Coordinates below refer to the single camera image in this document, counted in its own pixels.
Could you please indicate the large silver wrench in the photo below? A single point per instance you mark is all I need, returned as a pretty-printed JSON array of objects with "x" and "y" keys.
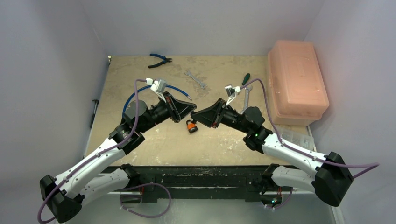
[{"x": 246, "y": 98}]

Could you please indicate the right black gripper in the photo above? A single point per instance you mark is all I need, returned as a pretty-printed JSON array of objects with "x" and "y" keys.
[{"x": 218, "y": 112}]

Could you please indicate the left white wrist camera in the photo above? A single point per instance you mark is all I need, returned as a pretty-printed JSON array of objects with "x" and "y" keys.
[{"x": 157, "y": 86}]

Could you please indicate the blue cable lock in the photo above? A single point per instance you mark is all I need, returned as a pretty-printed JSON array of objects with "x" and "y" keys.
[{"x": 147, "y": 87}]

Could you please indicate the orange plastic toolbox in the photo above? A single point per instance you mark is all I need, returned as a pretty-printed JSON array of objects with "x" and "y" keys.
[{"x": 297, "y": 93}]

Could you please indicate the green handled screwdriver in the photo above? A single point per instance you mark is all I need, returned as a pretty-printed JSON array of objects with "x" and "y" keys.
[{"x": 245, "y": 79}]

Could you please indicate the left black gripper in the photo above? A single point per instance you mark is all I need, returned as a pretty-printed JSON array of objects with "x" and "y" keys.
[{"x": 178, "y": 109}]

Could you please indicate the clear plastic bags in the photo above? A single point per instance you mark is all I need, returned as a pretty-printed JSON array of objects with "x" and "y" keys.
[{"x": 302, "y": 140}]

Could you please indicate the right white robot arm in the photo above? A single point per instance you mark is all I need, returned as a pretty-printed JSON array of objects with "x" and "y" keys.
[{"x": 324, "y": 175}]

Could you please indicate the orange black padlock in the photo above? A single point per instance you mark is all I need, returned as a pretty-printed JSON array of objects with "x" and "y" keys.
[{"x": 191, "y": 126}]

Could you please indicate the black handled tool at edge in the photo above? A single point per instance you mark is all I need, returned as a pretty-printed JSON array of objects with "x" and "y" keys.
[{"x": 96, "y": 103}]

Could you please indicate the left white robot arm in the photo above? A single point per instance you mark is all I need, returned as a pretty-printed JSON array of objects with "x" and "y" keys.
[{"x": 66, "y": 193}]

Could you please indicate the small silver wrench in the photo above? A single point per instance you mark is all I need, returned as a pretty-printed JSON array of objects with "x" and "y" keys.
[{"x": 201, "y": 84}]

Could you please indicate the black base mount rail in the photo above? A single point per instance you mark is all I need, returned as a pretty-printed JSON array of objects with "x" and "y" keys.
[{"x": 248, "y": 183}]

